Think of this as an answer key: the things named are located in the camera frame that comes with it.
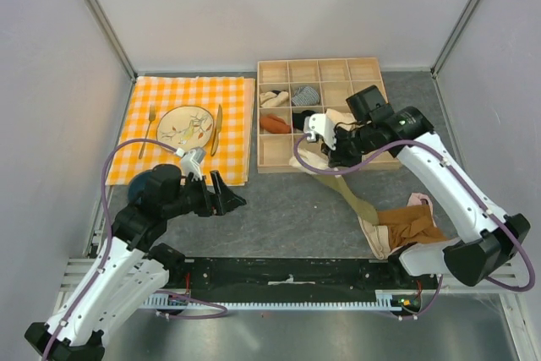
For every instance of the aluminium frame post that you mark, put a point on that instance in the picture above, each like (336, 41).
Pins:
(455, 35)
(111, 37)

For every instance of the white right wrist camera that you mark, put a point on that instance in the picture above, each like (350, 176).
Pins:
(319, 126)

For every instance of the pink underwear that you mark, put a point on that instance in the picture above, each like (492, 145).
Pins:
(416, 199)

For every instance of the beige cream underwear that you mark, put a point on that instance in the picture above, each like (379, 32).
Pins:
(378, 238)

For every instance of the left aluminium frame post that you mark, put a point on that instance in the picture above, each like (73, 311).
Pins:
(111, 37)

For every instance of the rolled grey striped underwear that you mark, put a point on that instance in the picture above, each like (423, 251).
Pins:
(305, 96)

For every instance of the floral ceramic plate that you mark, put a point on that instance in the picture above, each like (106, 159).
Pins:
(186, 127)

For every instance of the orange white checkered tablecloth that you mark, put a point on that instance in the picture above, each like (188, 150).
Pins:
(235, 94)

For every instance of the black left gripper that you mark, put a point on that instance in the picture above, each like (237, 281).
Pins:
(224, 199)

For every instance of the blue ceramic bowl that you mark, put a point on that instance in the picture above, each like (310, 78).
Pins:
(137, 187)

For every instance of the gold fork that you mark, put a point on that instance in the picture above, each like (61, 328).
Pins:
(151, 119)

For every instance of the grey slotted cable duct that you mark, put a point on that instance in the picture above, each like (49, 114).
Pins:
(382, 302)

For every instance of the rolled rust orange underwear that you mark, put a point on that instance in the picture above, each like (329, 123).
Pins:
(273, 124)

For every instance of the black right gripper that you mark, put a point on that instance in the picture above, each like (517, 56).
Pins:
(337, 157)

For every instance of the olive green white-band underwear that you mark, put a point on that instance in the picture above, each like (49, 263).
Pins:
(365, 211)

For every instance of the brown orange underwear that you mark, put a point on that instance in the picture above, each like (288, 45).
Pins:
(410, 224)

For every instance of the rolled cream underwear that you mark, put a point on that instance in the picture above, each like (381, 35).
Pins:
(338, 118)

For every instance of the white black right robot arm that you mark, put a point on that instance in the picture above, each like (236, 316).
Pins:
(488, 237)

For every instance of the rolled beige black underwear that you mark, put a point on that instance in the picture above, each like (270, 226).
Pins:
(274, 98)

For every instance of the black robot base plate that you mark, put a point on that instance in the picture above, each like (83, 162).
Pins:
(288, 281)

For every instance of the right aluminium frame post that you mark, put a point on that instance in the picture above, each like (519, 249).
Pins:
(455, 35)

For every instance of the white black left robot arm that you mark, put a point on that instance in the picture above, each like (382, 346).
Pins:
(131, 265)

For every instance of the gold knife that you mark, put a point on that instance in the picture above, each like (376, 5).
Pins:
(217, 130)

